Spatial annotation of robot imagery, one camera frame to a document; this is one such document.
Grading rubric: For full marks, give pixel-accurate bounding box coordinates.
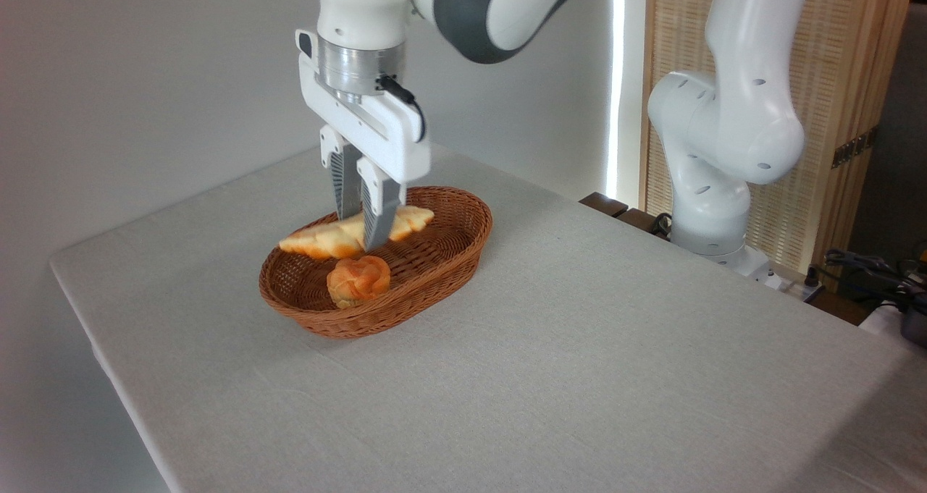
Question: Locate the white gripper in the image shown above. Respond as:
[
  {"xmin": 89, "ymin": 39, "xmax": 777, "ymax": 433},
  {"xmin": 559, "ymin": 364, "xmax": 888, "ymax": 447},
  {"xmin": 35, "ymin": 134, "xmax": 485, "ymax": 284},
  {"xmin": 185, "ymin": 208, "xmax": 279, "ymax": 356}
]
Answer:
[{"xmin": 299, "ymin": 53, "xmax": 432, "ymax": 252}]

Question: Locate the long pale bread loaf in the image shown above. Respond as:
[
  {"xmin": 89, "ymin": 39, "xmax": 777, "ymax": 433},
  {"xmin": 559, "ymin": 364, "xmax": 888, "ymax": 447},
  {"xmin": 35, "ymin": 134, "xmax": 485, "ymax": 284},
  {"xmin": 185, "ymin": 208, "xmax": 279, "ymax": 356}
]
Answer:
[{"xmin": 279, "ymin": 205, "xmax": 435, "ymax": 261}]

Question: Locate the round orange bread roll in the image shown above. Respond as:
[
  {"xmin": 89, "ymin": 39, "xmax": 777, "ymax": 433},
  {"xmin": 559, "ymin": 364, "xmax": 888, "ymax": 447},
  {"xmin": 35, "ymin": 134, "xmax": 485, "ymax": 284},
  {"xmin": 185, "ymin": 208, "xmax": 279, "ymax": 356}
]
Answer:
[{"xmin": 327, "ymin": 256, "xmax": 391, "ymax": 310}]

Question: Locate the brown wicker basket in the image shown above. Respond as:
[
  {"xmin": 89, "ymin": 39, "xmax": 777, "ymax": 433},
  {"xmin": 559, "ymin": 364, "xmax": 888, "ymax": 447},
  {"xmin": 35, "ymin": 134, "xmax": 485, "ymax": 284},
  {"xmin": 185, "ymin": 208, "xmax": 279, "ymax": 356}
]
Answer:
[{"xmin": 259, "ymin": 186, "xmax": 493, "ymax": 339}]

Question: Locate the dark wooden block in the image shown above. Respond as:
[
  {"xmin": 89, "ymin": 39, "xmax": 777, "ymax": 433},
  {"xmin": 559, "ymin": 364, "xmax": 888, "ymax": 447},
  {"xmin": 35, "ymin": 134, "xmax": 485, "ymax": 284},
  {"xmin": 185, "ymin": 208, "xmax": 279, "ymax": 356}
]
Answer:
[
  {"xmin": 617, "ymin": 208, "xmax": 671, "ymax": 240},
  {"xmin": 579, "ymin": 193, "xmax": 629, "ymax": 219}
]

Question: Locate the light grey tablecloth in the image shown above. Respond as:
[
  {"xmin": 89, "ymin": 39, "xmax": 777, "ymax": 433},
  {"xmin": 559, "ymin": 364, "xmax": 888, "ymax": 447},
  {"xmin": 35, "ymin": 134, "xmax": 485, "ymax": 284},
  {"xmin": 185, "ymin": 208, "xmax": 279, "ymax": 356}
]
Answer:
[{"xmin": 49, "ymin": 146, "xmax": 927, "ymax": 493}]

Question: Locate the dark metal screen hinge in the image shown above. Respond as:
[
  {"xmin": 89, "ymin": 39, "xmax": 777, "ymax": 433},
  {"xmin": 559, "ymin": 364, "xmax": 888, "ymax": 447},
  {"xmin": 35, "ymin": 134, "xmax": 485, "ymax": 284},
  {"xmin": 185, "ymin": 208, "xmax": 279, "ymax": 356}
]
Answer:
[{"xmin": 831, "ymin": 125, "xmax": 879, "ymax": 169}]

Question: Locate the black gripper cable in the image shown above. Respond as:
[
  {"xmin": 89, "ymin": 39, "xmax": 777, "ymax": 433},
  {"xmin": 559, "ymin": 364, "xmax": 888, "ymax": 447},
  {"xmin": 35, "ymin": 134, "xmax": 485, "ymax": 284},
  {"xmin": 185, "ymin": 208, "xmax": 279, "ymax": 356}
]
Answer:
[{"xmin": 377, "ymin": 75, "xmax": 428, "ymax": 143}]

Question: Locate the black cable bundle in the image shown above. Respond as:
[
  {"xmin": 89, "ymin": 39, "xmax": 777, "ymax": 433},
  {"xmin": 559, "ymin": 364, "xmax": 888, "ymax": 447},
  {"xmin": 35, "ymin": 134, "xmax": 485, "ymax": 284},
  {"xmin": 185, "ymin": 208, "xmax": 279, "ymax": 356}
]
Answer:
[{"xmin": 815, "ymin": 248, "xmax": 927, "ymax": 313}]

